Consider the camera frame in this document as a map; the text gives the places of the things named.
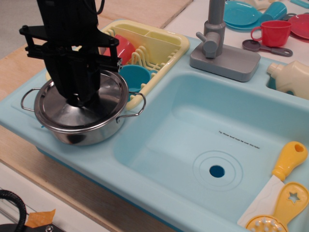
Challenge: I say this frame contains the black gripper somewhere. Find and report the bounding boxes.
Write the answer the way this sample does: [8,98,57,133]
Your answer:
[19,25,123,106]

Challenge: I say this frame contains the steel pot lid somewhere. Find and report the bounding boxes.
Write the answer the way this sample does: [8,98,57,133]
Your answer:
[34,70,128,133]

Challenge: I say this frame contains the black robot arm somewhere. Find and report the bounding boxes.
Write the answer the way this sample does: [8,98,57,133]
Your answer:
[19,0,121,106]

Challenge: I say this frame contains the red cup in rack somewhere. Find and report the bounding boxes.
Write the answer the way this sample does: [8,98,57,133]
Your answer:
[109,34,136,67]

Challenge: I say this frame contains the blue cup in rack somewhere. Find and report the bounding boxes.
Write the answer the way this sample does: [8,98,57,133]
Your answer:
[119,65,157,92]

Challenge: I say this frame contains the yellow dish rack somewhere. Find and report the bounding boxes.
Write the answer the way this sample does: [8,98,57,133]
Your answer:
[45,20,190,112]

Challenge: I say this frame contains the grey toy faucet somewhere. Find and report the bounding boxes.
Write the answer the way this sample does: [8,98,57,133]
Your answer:
[189,0,261,82]

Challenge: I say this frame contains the light blue toy sink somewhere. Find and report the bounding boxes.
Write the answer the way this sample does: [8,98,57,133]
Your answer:
[0,18,309,232]

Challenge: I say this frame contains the orange tape piece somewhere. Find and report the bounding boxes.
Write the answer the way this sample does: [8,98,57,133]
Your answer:
[25,209,56,228]

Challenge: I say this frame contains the blue toy plate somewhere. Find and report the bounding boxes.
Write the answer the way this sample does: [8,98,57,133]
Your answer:
[224,0,262,30]

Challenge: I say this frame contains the grey measuring spoon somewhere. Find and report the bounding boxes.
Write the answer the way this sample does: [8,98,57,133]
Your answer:
[242,39,293,57]

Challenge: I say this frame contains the red toy mug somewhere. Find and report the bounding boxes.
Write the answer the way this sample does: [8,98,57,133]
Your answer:
[251,20,292,47]

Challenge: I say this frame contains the blue toy cup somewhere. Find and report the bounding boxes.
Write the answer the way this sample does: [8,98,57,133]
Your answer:
[259,1,287,23]

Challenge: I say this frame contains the cream soap bottle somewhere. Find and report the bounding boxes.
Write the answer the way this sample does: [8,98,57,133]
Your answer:
[267,61,309,100]

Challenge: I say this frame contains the red toy plate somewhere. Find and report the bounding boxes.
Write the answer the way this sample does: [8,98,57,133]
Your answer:
[288,14,309,39]

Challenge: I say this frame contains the steel pot with handles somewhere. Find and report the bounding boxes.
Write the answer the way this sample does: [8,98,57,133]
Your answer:
[20,69,147,146]

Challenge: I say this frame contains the black braided cable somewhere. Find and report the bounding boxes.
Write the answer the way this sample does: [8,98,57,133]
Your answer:
[0,189,29,232]

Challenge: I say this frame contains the yellow handled toy knife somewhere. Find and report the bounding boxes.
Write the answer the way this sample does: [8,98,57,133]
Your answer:
[237,141,308,227]

